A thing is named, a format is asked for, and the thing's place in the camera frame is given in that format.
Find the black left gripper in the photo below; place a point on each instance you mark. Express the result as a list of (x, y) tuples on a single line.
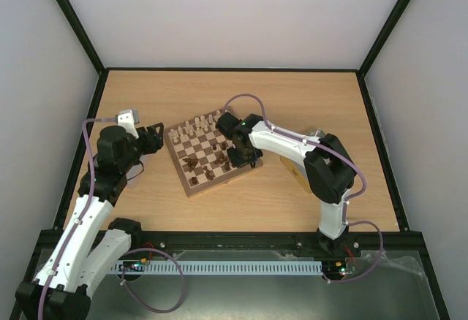
[(153, 142)]

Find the wooden chess board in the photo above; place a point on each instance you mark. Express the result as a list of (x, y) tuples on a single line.
[(199, 146)]

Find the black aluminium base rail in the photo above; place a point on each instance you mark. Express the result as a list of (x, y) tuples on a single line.
[(299, 243)]

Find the light blue slotted cable duct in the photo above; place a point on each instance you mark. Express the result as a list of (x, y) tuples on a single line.
[(165, 267)]

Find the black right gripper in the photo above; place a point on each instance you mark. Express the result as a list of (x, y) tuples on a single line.
[(243, 155)]

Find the dark knight piece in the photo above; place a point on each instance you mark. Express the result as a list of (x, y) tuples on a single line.
[(220, 159)]

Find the black enclosure frame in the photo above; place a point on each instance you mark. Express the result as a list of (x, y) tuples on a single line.
[(103, 72)]

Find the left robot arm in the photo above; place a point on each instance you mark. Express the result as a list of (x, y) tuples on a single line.
[(63, 288)]

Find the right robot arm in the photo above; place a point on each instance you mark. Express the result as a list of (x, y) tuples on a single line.
[(324, 161)]

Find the right metal tin tray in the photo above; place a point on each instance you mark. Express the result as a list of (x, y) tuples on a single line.
[(294, 156)]

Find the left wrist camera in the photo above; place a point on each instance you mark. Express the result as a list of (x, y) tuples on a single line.
[(128, 119)]

